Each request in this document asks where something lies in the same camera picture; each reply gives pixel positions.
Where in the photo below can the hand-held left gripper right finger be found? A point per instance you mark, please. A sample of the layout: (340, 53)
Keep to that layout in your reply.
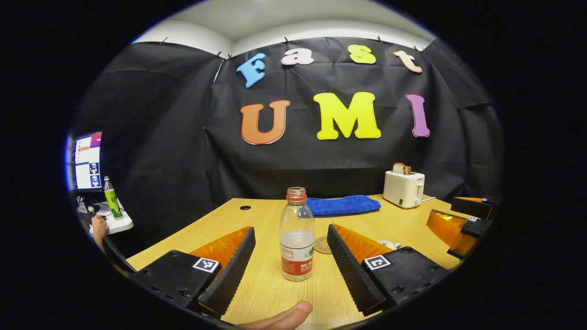
(351, 275)

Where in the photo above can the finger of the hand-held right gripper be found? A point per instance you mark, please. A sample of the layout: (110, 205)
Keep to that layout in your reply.
(472, 208)
(477, 228)

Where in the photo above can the bread slice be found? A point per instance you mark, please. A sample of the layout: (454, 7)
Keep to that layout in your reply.
(400, 168)

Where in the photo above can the white side table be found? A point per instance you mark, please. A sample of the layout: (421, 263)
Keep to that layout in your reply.
(120, 224)

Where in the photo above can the white toaster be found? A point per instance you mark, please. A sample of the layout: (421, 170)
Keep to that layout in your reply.
(401, 188)

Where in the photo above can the blue towel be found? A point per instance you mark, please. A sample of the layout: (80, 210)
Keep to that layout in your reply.
(341, 206)

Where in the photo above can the white teacup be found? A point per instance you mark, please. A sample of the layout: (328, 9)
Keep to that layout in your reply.
(390, 244)

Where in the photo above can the clear plastic water bottle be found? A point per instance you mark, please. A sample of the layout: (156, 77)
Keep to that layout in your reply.
(297, 256)

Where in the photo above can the computer monitor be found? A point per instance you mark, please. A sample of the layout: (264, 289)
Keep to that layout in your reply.
(87, 165)

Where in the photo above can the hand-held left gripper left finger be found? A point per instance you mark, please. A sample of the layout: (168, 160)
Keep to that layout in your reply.
(229, 275)

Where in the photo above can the round cork coaster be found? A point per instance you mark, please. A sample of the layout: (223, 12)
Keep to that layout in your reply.
(323, 247)

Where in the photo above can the green drink bottle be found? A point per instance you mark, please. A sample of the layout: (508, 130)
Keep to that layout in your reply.
(112, 201)

